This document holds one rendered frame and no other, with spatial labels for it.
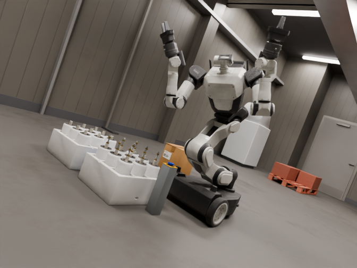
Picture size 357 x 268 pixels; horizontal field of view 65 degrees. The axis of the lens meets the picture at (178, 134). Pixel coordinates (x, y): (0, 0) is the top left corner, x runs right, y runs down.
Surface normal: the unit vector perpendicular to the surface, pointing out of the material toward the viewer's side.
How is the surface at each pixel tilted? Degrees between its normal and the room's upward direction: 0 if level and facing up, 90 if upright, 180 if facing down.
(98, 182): 90
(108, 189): 90
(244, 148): 90
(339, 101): 90
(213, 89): 129
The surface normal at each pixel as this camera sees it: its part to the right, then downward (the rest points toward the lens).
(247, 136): -0.60, -0.18
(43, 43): 0.72, 0.31
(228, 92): -0.39, 0.57
